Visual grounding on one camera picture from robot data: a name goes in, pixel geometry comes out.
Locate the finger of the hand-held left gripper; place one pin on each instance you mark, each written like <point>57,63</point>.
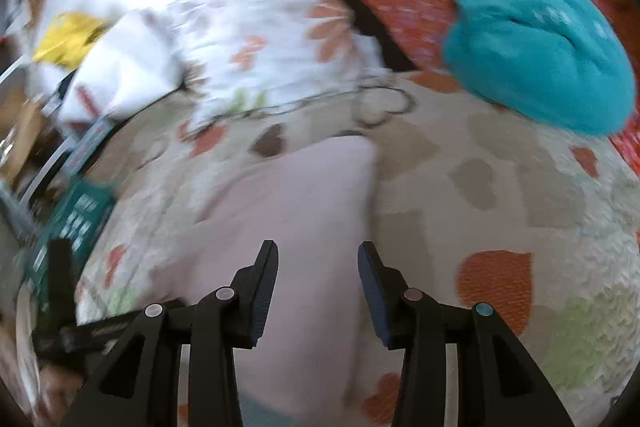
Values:
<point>95,334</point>

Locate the green box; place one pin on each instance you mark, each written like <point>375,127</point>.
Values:
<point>80,217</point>

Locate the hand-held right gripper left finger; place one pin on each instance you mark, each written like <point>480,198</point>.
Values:
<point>260,297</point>

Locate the pink floral garment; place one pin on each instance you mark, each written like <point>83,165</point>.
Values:
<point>300,207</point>

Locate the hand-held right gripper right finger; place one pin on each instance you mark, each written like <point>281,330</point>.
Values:
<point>375,302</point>

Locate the white yellow plastic bag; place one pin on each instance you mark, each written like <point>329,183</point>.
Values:
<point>115,62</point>

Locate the teal plush pillow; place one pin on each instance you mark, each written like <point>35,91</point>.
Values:
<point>540,57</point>

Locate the quilted heart bedspread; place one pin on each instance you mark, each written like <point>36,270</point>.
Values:
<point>500,187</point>

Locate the white floral pillow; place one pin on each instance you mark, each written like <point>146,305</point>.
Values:
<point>270,17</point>

